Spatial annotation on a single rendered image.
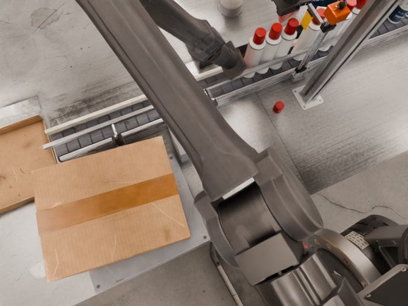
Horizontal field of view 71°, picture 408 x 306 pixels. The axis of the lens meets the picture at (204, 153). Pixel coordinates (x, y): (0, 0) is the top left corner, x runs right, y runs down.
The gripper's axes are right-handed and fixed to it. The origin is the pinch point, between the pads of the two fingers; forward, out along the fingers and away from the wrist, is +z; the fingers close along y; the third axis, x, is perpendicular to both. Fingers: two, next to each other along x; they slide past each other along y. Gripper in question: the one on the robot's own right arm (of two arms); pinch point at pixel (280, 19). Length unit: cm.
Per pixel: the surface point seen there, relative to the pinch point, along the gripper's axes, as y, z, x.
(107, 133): 64, 14, 9
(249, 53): 14.7, 0.8, 6.8
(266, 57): 8.6, 4.3, 8.5
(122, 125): 59, 14, 8
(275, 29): 8.1, -6.8, 6.9
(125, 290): 95, 102, 60
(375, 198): -63, 101, 74
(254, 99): 12.3, 18.7, 14.6
